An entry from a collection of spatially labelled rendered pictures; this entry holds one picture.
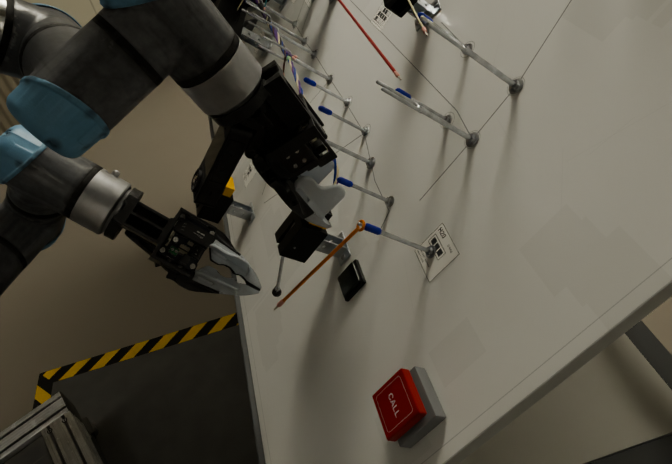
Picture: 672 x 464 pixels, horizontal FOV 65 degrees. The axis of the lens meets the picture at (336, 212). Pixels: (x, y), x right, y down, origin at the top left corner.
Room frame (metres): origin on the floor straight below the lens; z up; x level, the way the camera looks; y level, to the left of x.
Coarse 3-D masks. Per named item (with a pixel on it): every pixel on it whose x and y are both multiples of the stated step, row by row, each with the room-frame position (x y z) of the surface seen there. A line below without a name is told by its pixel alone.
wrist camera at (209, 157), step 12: (216, 132) 0.51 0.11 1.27; (228, 132) 0.48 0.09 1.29; (240, 132) 0.47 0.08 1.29; (216, 144) 0.49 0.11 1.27; (228, 144) 0.47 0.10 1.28; (240, 144) 0.47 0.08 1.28; (204, 156) 0.51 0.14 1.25; (216, 156) 0.47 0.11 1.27; (228, 156) 0.47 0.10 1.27; (240, 156) 0.47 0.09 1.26; (204, 168) 0.49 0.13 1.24; (216, 168) 0.47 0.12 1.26; (228, 168) 0.47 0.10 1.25; (192, 180) 0.50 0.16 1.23; (204, 180) 0.47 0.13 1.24; (216, 180) 0.47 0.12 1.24; (228, 180) 0.47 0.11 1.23; (204, 192) 0.47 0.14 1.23; (216, 192) 0.47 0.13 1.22; (204, 204) 0.47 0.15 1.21
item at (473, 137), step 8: (376, 80) 0.47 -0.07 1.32; (384, 88) 0.45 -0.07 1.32; (392, 88) 0.47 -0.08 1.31; (392, 96) 0.45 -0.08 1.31; (400, 96) 0.47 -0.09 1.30; (408, 104) 0.45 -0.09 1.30; (416, 104) 0.47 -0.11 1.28; (424, 112) 0.46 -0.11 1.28; (440, 120) 0.46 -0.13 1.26; (448, 128) 0.46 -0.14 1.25; (456, 128) 0.47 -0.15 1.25; (464, 136) 0.47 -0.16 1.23; (472, 136) 0.47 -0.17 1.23; (472, 144) 0.46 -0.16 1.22
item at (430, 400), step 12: (420, 372) 0.28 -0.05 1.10; (420, 384) 0.26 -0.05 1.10; (420, 396) 0.25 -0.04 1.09; (432, 396) 0.25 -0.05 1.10; (432, 408) 0.23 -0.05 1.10; (420, 420) 0.23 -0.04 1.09; (432, 420) 0.23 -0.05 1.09; (408, 432) 0.23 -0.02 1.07; (420, 432) 0.22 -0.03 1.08; (408, 444) 0.22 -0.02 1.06
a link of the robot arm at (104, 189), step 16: (96, 176) 0.54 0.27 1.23; (112, 176) 0.55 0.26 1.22; (96, 192) 0.52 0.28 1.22; (112, 192) 0.53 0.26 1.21; (128, 192) 0.54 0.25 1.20; (80, 208) 0.51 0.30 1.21; (96, 208) 0.51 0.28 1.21; (112, 208) 0.51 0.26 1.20; (80, 224) 0.51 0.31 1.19; (96, 224) 0.50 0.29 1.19
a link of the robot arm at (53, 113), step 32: (64, 32) 0.49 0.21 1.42; (96, 32) 0.44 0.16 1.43; (32, 64) 0.46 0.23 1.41; (64, 64) 0.43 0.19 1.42; (96, 64) 0.42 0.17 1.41; (128, 64) 0.43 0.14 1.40; (32, 96) 0.41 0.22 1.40; (64, 96) 0.41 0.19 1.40; (96, 96) 0.41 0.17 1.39; (128, 96) 0.43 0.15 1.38; (32, 128) 0.39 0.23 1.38; (64, 128) 0.40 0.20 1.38; (96, 128) 0.41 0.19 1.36
